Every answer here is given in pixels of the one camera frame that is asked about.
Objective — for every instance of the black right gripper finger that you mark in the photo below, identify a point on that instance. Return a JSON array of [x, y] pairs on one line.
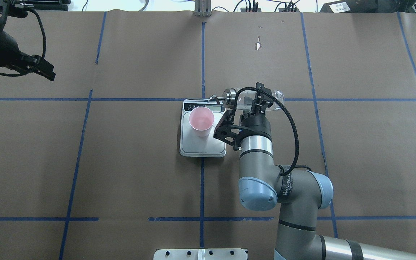
[[262, 102], [245, 108]]

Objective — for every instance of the pink plastic cup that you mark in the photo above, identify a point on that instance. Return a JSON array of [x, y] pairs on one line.
[[201, 120]]

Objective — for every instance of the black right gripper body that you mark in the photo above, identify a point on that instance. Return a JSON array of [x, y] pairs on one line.
[[256, 125]]

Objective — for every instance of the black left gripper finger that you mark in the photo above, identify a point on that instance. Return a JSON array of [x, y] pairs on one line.
[[45, 69]]

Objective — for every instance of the black folded tripod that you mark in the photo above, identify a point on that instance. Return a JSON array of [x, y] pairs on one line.
[[47, 4]]

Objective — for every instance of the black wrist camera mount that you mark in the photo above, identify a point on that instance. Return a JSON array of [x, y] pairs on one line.
[[227, 131], [12, 8]]

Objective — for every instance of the black box with label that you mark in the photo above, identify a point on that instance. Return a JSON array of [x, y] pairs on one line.
[[350, 6]]

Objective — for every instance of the clear glass sauce bottle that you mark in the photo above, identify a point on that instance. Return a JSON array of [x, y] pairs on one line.
[[227, 98]]

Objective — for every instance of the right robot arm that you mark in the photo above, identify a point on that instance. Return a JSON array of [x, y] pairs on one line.
[[299, 193]]

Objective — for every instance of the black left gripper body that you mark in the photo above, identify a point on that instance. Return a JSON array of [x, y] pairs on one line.
[[5, 51]]

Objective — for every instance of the digital kitchen scale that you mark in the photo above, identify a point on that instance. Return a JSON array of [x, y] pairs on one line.
[[193, 143]]

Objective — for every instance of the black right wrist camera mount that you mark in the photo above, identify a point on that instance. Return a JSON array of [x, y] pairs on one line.
[[227, 131]]

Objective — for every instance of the white pedestal column base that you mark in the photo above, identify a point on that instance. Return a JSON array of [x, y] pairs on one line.
[[202, 254]]

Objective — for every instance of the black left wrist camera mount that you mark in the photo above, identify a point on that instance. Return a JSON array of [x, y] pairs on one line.
[[12, 8]]

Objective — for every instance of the aluminium frame post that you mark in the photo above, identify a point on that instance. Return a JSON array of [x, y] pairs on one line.
[[202, 8]]

